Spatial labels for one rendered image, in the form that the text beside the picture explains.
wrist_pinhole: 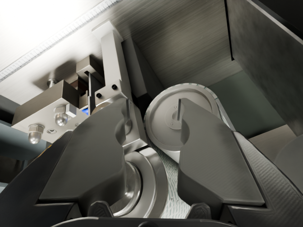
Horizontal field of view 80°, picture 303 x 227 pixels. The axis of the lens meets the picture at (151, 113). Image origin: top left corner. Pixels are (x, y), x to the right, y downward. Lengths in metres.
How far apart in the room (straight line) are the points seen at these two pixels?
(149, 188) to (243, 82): 0.54
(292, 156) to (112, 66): 0.31
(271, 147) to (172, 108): 0.37
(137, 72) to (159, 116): 0.12
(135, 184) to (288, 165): 0.18
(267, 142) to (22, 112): 0.65
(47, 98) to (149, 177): 0.32
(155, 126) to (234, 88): 0.45
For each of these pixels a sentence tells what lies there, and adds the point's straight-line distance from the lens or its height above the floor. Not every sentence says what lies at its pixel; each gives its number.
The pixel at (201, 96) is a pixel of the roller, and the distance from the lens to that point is 0.31.
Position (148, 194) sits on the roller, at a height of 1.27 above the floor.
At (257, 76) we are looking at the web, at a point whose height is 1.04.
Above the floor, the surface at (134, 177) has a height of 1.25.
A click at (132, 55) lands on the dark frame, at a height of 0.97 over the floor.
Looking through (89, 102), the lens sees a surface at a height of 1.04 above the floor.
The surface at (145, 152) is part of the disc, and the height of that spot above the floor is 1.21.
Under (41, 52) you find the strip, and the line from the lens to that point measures 0.54.
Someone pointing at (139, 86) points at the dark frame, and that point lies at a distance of 0.36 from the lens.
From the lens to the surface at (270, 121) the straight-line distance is 0.64.
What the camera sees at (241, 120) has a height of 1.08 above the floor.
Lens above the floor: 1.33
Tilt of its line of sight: 36 degrees down
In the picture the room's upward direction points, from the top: 164 degrees clockwise
